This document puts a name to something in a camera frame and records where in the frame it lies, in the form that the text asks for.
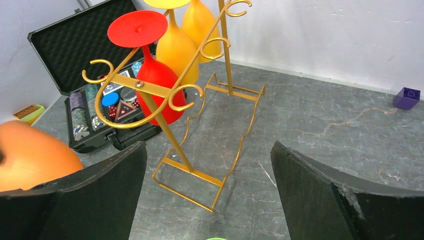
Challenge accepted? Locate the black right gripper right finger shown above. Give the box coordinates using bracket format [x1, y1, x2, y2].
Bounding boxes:
[270, 142, 424, 240]

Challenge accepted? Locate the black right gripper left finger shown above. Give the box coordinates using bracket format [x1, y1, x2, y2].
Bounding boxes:
[0, 141, 147, 240]

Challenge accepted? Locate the orange plastic wine glass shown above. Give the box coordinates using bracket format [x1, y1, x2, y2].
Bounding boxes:
[0, 120, 83, 192]

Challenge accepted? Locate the yellow plastic wine glass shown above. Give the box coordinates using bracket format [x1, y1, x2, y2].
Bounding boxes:
[145, 0, 197, 77]
[181, 0, 222, 64]

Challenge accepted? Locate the red plastic wine glass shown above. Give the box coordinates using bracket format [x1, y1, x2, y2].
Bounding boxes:
[106, 9, 188, 127]

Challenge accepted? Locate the yellow orange toy brick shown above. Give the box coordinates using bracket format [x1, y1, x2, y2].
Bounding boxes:
[13, 104, 46, 125]

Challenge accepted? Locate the black poker chip case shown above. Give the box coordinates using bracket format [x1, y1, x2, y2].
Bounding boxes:
[28, 0, 161, 154]

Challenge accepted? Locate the purple cube block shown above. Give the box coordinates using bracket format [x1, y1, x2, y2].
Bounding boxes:
[393, 87, 421, 110]

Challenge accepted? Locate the gold wire wine glass rack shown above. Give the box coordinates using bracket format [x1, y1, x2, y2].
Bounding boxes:
[81, 0, 267, 214]

